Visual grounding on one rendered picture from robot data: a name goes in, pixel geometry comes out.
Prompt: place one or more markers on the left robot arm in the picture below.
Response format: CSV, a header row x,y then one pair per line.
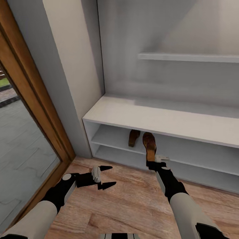
x,y
37,222

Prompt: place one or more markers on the sandal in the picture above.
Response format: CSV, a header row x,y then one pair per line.
x,y
134,134
150,145

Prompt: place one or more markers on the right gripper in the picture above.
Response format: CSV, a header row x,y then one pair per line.
x,y
152,165

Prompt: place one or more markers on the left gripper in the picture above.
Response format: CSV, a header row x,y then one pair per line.
x,y
90,181

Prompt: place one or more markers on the door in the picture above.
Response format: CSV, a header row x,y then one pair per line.
x,y
35,151

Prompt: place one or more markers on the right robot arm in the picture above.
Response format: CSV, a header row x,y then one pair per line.
x,y
192,222

